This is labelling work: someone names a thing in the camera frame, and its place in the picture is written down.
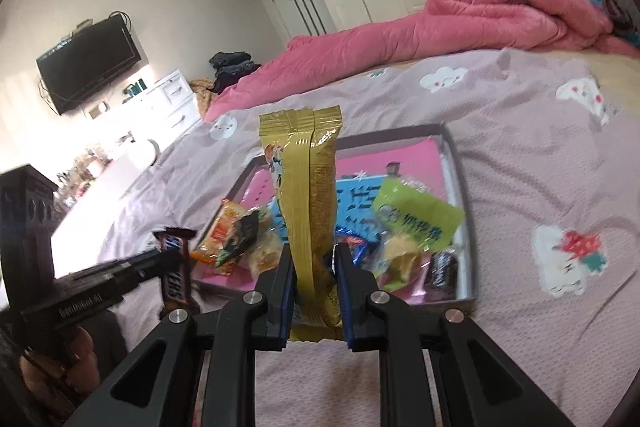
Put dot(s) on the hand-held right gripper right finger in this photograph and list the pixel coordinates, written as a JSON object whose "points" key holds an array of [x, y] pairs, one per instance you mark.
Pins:
{"points": [[345, 287]]}

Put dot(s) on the wall socket panel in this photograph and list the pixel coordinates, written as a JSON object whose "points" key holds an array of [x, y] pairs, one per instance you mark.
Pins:
{"points": [[99, 109]]}

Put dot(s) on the dark chocolate cake packet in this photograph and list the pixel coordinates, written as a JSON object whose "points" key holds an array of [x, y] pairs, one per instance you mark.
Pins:
{"points": [[442, 272]]}

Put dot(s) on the white desk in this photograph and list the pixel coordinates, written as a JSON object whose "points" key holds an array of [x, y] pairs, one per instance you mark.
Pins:
{"points": [[95, 207]]}

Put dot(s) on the pile of dark clothes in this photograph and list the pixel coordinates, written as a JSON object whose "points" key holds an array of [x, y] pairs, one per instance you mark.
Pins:
{"points": [[232, 67]]}

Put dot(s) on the green cake packet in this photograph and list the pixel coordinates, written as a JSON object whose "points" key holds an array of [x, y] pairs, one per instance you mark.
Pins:
{"points": [[415, 217]]}

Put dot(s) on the white dresser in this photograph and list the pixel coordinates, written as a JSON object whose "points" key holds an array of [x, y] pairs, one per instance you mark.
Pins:
{"points": [[170, 102]]}

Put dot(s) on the brown chocolate bar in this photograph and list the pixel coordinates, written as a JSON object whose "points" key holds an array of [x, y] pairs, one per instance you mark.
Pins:
{"points": [[175, 282]]}

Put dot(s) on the colourful striped clothes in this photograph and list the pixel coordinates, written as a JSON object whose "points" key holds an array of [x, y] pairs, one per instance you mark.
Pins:
{"points": [[612, 7]]}

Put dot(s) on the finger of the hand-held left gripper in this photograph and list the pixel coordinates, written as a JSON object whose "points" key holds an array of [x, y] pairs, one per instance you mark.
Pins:
{"points": [[145, 268]]}

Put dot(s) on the white chair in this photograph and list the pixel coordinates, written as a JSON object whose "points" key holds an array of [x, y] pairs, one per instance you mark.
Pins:
{"points": [[140, 154]]}

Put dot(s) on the pink picture book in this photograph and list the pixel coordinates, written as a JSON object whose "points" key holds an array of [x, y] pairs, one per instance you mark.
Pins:
{"points": [[415, 157]]}

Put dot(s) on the black wall television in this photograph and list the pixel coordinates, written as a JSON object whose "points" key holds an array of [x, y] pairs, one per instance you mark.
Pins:
{"points": [[85, 67]]}

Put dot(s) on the person's left hand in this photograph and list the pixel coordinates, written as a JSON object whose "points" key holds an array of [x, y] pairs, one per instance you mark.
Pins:
{"points": [[75, 382]]}

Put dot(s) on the pink quilt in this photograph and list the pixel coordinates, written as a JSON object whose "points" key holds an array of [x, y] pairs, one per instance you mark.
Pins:
{"points": [[450, 22]]}

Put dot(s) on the golden yellow snack packet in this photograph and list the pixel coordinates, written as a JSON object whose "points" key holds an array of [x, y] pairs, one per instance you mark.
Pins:
{"points": [[310, 207]]}

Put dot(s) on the black green snack packet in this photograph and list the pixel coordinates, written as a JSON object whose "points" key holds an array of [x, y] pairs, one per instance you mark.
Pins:
{"points": [[240, 237]]}

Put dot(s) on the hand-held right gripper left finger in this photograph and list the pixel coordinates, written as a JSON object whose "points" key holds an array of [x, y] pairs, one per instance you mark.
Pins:
{"points": [[287, 287]]}

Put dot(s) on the blue cookie packet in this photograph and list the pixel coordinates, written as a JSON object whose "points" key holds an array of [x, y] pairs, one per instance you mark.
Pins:
{"points": [[360, 247]]}

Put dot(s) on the yellow brown blanket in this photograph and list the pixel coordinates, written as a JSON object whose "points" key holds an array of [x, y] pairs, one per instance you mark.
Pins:
{"points": [[202, 97]]}

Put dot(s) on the orange yellow snack packet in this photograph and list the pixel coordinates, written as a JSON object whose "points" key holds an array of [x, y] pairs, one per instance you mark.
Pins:
{"points": [[225, 222]]}

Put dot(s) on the teal bottles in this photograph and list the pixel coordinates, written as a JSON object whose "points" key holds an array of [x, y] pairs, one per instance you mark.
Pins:
{"points": [[136, 88]]}

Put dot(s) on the grey cardboard box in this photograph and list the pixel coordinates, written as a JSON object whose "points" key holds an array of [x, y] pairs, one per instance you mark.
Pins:
{"points": [[457, 177]]}

